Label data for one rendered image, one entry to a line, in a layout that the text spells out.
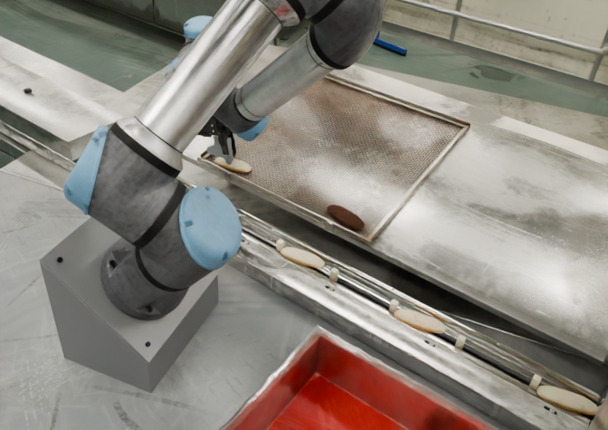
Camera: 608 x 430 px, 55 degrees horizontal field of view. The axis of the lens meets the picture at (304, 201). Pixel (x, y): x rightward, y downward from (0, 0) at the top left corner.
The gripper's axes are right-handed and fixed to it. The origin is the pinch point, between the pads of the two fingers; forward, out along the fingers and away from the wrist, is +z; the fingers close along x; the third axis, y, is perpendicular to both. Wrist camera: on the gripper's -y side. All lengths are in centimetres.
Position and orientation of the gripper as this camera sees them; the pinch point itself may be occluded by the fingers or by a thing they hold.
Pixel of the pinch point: (232, 157)
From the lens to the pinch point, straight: 144.3
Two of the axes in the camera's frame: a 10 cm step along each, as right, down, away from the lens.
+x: -2.1, 6.9, -7.0
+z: 0.4, 7.2, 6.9
